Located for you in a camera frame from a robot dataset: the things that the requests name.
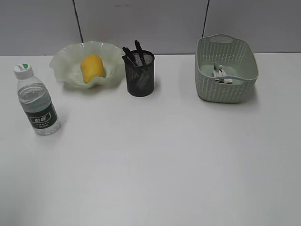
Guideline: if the pale green ruffled plate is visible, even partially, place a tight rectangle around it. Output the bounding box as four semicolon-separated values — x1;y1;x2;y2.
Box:
49;41;124;89

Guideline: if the black marker pen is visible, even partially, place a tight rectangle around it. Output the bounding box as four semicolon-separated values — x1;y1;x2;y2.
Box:
122;55;135;67
122;47;138;66

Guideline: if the pale green woven basket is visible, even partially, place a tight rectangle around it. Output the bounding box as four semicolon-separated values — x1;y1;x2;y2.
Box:
195;34;258;104

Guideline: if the black mesh pen holder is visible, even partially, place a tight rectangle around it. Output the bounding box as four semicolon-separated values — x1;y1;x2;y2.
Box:
124;50;155;97

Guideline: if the clear water bottle green label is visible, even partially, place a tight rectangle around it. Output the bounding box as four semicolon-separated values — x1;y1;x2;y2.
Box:
13;63;61;136

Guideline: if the yellow mango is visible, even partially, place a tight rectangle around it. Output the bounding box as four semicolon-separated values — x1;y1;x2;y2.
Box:
80;54;105;83

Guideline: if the black cable right wall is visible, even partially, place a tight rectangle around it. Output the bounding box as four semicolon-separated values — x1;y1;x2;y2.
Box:
201;0;210;38

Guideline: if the black cable left wall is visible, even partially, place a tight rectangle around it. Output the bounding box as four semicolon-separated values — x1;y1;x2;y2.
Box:
71;0;84;43

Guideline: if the black cable wall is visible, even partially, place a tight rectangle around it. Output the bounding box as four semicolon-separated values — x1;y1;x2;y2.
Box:
71;0;84;43
201;0;210;38

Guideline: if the black marker pen slanted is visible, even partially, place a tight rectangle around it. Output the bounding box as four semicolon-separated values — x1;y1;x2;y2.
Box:
135;40;146;67

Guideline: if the white waste paper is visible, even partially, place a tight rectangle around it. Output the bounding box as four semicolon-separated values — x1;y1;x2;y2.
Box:
213;63;233;84

